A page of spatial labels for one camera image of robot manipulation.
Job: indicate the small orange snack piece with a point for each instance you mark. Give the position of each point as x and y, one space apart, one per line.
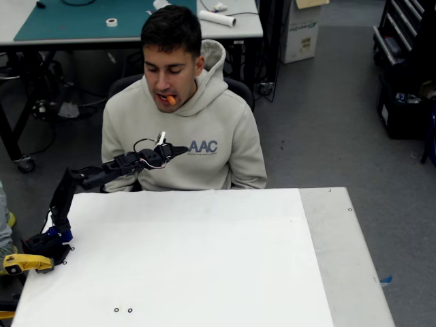
172 100

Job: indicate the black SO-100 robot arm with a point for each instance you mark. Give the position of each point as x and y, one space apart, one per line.
61 201

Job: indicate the man in beige hoodie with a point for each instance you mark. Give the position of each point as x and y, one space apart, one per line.
204 170

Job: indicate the white plastic bag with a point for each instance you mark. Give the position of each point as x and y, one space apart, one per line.
68 110

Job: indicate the large white paper sheet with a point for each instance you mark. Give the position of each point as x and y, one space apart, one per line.
187 255

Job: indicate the black caster wheel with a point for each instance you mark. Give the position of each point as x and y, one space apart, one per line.
25 164

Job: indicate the white rolled paper tube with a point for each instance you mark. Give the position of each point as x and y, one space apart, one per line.
218 17

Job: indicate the white tape roll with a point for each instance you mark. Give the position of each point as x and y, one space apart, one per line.
111 22

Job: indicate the white crumpled paper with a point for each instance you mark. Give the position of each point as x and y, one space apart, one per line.
160 3

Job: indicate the green cutting mat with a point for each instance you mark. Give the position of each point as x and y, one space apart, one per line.
68 24

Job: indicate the person leg in jeans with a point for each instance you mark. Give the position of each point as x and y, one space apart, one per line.
3 225

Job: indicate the white cardboard box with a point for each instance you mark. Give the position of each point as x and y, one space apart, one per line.
301 37

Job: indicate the grey workbench with black legs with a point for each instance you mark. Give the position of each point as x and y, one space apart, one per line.
7 20

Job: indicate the black storage bin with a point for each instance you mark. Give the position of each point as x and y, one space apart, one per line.
402 119

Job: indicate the blue tape scrap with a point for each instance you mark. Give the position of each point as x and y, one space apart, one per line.
386 280

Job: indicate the black tool cart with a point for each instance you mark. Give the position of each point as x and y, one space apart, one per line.
402 34

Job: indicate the small white wrist camera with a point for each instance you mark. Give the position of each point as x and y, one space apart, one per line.
161 138

